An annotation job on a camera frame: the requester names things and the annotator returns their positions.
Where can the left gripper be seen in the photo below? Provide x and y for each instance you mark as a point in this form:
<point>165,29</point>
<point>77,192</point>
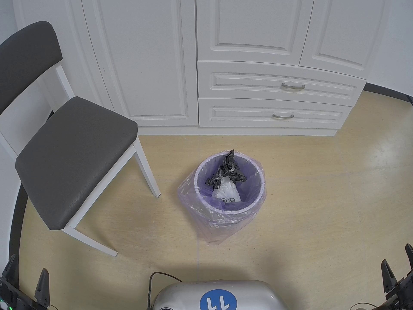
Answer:
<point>16,299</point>

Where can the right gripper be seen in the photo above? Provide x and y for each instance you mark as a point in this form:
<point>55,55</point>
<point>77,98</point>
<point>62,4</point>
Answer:
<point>403,287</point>

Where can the purple plastic bag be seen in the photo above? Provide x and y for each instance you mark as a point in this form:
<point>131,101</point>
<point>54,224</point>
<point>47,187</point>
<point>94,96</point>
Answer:
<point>190,202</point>

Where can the clear printed wrapper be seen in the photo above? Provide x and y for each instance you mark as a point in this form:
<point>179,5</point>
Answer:
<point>227,191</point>

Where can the black plastic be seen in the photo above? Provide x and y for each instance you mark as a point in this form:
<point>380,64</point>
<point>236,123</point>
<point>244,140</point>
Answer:
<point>229,168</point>

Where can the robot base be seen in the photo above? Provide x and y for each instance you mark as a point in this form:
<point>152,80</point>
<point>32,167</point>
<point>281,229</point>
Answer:
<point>180,297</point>

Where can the white trash bin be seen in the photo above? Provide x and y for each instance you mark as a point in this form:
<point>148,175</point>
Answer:
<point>226,220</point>

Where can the white chair grey cushions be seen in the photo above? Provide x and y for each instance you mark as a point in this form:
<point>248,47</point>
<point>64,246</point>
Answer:
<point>74,147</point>

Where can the white wardrobe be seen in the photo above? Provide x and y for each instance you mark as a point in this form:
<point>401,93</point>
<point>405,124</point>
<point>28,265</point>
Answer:
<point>245,18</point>

